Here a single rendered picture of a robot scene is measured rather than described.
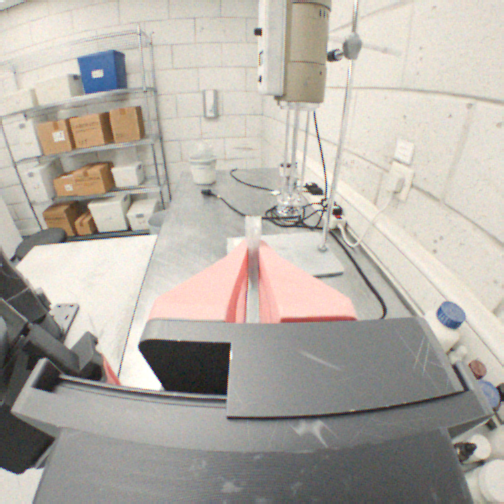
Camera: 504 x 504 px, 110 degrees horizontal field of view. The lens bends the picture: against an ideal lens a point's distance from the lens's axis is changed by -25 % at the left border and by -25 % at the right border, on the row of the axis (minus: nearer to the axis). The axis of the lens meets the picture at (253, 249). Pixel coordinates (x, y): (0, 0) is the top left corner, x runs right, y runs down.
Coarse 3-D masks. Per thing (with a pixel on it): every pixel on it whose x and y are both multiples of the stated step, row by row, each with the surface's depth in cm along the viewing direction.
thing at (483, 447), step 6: (468, 438) 24; (474, 438) 23; (480, 438) 22; (480, 444) 22; (486, 444) 22; (480, 450) 21; (486, 450) 21; (474, 456) 21; (480, 456) 21; (486, 456) 20; (468, 462) 22; (474, 462) 21
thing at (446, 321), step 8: (448, 304) 34; (456, 304) 33; (432, 312) 36; (440, 312) 33; (448, 312) 32; (456, 312) 32; (464, 312) 32; (432, 320) 34; (440, 320) 33; (448, 320) 32; (456, 320) 31; (464, 320) 31; (432, 328) 34; (440, 328) 33; (448, 328) 32; (456, 328) 31; (440, 336) 32; (448, 336) 32; (456, 336) 32; (448, 344) 32
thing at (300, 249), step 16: (240, 240) 71; (272, 240) 71; (288, 240) 71; (304, 240) 71; (320, 240) 71; (288, 256) 64; (304, 256) 64; (320, 256) 64; (320, 272) 59; (336, 272) 59
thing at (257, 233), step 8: (256, 216) 11; (256, 224) 11; (256, 232) 11; (256, 240) 11; (256, 248) 11; (256, 256) 11; (256, 264) 12; (256, 272) 12; (256, 280) 12; (256, 288) 13
